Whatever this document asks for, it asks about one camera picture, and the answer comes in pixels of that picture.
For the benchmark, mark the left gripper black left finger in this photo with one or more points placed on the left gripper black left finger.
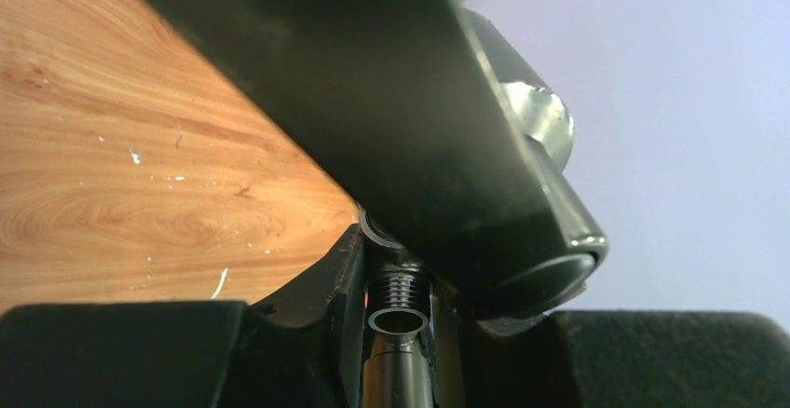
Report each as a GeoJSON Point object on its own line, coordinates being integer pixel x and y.
{"type": "Point", "coordinates": [298, 347]}

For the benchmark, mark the grey faucet with lever handle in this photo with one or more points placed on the grey faucet with lever handle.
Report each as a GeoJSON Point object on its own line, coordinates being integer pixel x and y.
{"type": "Point", "coordinates": [427, 117]}

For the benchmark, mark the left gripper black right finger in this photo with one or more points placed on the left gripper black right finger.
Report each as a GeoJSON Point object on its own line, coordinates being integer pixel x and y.
{"type": "Point", "coordinates": [611, 359]}

